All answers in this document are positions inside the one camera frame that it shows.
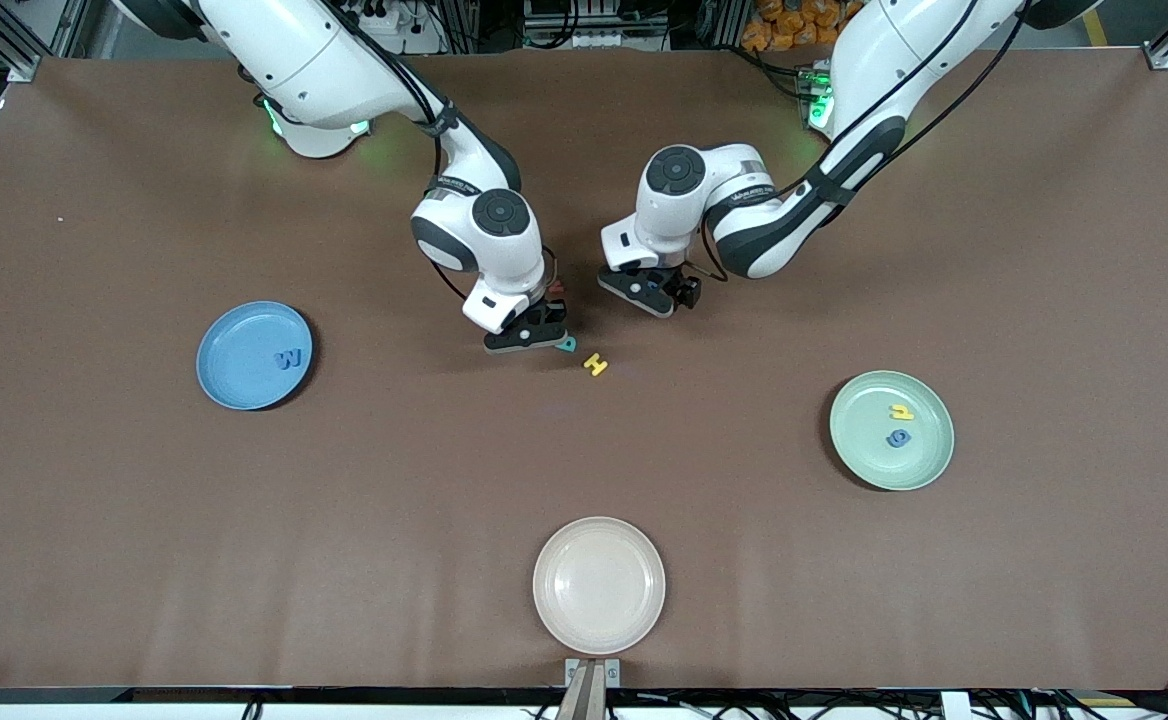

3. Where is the blue plate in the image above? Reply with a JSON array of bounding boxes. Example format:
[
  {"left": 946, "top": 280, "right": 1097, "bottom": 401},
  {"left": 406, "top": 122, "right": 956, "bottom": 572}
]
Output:
[{"left": 196, "top": 301, "right": 314, "bottom": 412}]

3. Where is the beige plate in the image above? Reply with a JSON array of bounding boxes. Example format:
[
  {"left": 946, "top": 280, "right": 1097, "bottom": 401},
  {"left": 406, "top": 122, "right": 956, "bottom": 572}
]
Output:
[{"left": 532, "top": 516, "right": 667, "bottom": 657}]

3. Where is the green plate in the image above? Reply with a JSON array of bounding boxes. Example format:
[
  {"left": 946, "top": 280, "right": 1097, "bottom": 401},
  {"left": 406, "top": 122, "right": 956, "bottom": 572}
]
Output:
[{"left": 829, "top": 370, "right": 956, "bottom": 492}]

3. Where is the brown table mat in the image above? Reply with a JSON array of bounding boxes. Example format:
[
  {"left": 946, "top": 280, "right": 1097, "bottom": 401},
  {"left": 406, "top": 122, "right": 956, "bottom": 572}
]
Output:
[{"left": 0, "top": 48, "right": 1168, "bottom": 693}]

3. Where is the white black electronics box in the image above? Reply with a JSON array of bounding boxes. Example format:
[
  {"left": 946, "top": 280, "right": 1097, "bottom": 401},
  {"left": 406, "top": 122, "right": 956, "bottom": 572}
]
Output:
[{"left": 524, "top": 0, "right": 670, "bottom": 51}]

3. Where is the orange fruit pile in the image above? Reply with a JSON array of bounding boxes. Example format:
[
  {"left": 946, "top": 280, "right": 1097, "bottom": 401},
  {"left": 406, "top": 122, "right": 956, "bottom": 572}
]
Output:
[{"left": 741, "top": 0, "right": 850, "bottom": 53}]

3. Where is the white power strip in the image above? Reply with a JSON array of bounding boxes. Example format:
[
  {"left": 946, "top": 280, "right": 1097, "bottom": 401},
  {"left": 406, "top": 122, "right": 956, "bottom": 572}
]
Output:
[{"left": 364, "top": 0, "right": 445, "bottom": 56}]

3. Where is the grey metal mount bracket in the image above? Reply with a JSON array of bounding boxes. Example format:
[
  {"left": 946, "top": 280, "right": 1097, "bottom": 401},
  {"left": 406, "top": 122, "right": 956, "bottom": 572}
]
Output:
[{"left": 564, "top": 657, "right": 622, "bottom": 689}]

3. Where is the beige camera mount pole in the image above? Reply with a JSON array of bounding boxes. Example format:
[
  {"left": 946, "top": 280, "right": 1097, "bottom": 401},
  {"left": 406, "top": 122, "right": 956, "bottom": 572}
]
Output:
[{"left": 556, "top": 665, "right": 607, "bottom": 720}]

